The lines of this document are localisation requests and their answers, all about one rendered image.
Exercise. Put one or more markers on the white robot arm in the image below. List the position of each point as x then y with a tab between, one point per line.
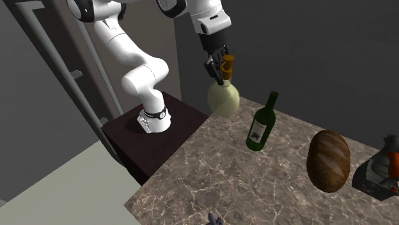
124	46

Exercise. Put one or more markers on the pale round bottle brown top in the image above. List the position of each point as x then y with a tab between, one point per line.
223	99

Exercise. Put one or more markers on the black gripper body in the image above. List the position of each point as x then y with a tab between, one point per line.
213	40

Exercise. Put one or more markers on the dark robot stand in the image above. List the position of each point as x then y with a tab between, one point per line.
149	146

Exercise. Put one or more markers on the brown bread loaf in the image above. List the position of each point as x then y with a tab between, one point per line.
328	160

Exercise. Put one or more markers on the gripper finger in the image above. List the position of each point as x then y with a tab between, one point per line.
214	69
225	51

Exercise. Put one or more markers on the green wine bottle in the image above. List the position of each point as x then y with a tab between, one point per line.
261	127

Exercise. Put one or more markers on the grey bar frame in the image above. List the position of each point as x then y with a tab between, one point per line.
64	70

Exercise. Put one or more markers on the small blue grey object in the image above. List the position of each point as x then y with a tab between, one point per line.
215	220

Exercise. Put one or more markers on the black appliance with orange parts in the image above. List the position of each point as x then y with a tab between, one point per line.
375	174

